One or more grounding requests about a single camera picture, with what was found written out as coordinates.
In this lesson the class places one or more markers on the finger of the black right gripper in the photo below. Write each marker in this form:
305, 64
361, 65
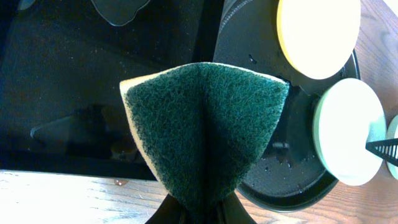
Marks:
386, 149

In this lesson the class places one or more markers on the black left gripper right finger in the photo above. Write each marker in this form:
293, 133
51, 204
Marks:
231, 211

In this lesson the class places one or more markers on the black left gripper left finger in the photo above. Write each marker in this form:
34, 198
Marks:
169, 212

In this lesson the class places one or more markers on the mint green plate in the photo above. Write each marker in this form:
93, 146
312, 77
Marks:
347, 117
392, 134

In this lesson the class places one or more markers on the green yellow sponge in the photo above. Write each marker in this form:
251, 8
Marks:
200, 127

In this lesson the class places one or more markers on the yellow plate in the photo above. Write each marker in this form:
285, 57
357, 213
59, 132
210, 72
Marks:
317, 37

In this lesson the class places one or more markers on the round black tray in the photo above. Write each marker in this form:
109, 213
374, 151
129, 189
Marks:
289, 175

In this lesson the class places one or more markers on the black rectangular water tray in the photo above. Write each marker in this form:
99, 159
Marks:
61, 66

